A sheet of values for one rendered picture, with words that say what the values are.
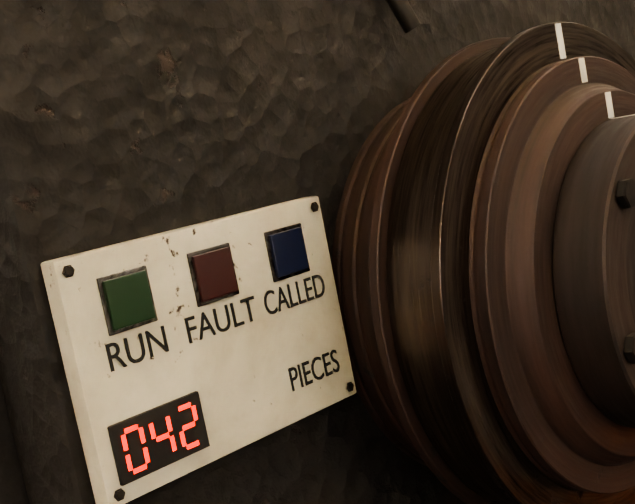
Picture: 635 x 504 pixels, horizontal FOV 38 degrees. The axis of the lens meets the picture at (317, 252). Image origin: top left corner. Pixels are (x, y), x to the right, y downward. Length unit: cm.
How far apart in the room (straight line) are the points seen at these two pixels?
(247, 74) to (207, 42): 5
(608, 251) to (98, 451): 41
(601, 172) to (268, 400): 32
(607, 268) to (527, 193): 9
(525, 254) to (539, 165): 8
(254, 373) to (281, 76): 26
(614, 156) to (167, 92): 36
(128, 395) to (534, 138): 39
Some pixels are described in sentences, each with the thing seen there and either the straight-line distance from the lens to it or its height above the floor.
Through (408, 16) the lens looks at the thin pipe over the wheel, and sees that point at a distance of 93.
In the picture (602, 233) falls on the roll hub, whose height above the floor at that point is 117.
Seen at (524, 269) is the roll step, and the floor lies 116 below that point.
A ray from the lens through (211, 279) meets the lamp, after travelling 72.
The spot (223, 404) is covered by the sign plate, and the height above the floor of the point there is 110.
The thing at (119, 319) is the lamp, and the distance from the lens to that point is 68.
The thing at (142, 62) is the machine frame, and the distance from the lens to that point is 74.
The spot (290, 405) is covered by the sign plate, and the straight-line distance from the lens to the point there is 78.
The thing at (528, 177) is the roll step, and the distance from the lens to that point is 77.
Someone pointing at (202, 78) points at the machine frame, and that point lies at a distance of 77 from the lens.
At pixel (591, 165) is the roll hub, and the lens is 79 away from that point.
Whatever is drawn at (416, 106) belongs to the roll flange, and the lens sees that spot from 82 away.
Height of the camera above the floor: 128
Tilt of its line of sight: 6 degrees down
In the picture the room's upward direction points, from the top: 11 degrees counter-clockwise
